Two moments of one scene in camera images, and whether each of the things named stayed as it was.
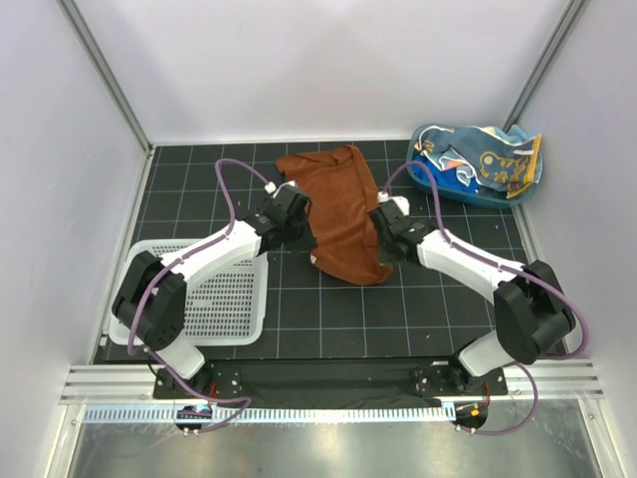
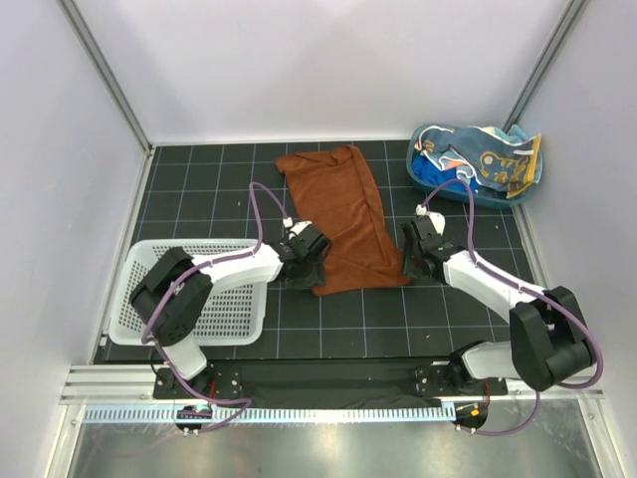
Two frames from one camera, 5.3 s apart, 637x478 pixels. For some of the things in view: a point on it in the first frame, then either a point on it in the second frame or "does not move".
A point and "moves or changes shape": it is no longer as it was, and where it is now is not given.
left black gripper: [306, 241] → [316, 278]
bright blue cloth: [448, 178] does not move
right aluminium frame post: [558, 36] does not move
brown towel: [342, 198] moves or changes shape
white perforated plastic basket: [225, 306] does not move
